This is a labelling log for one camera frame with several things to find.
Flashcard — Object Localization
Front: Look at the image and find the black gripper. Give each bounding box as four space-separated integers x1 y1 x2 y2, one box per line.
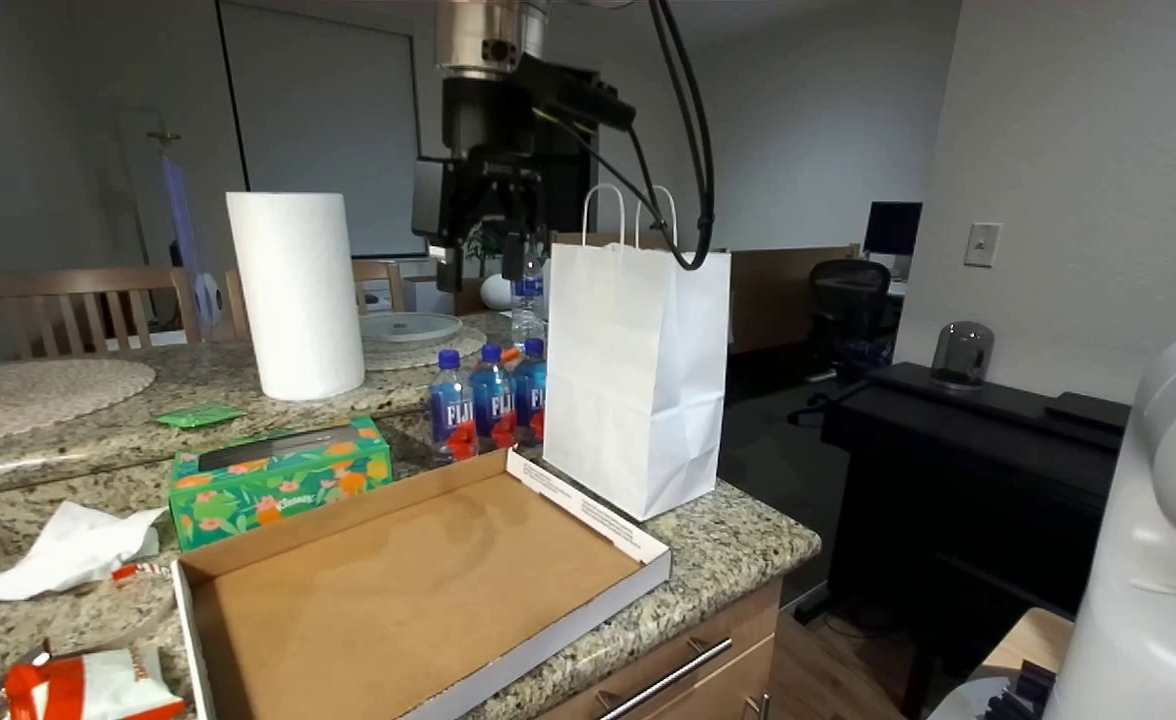
422 76 602 301

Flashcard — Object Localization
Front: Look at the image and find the white paper bag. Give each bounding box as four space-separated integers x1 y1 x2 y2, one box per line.
538 178 734 523

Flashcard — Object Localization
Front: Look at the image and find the white round object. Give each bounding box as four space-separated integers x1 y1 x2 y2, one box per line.
476 271 519 315

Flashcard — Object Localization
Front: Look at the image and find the clear water bottle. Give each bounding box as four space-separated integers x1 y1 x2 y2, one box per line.
506 271 547 343

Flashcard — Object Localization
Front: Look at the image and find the glass plate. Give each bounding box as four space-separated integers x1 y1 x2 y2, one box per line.
360 309 469 358

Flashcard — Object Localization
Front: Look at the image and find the white paper towel roll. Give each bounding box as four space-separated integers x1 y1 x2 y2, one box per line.
224 186 368 403

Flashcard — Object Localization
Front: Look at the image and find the wooden desk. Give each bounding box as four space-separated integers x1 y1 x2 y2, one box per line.
729 243 863 365

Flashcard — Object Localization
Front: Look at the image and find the green floral tissue box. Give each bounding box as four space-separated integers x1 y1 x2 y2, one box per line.
162 411 396 558

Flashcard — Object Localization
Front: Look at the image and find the flat green packet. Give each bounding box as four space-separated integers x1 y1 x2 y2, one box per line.
146 403 248 436

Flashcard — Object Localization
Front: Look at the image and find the flat cardboard box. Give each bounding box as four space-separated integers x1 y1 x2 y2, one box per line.
166 442 675 720

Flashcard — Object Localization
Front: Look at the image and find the black office chair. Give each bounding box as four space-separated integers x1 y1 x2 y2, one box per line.
802 257 895 393

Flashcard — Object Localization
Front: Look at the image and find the dark computer monitor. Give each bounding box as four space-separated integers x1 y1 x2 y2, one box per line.
860 198 927 262

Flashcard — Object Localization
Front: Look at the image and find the wooden chair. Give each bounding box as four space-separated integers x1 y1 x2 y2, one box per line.
0 262 207 373

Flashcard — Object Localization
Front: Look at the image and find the wooden lower cabinet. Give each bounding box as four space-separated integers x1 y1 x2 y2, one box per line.
533 576 788 720

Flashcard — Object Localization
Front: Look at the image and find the round woven placemat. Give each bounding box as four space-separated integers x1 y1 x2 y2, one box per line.
0 353 160 453

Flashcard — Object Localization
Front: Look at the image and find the grey round speaker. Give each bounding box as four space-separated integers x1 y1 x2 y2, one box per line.
927 318 999 387

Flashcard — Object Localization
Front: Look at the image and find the black digital piano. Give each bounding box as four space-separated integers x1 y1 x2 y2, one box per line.
818 358 1133 673

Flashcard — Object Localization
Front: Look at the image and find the crumpled white napkin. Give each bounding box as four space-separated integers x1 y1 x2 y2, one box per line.
0 497 170 611

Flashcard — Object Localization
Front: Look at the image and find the red and white packet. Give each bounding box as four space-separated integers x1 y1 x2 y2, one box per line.
0 639 190 720

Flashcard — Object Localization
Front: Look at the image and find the small wooden box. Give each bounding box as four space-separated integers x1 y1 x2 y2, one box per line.
981 603 1079 681

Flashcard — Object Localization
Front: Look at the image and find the metal drawer handle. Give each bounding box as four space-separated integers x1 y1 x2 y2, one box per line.
593 633 741 720

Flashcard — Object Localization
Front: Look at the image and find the white light switch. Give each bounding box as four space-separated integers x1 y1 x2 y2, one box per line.
959 219 1007 275

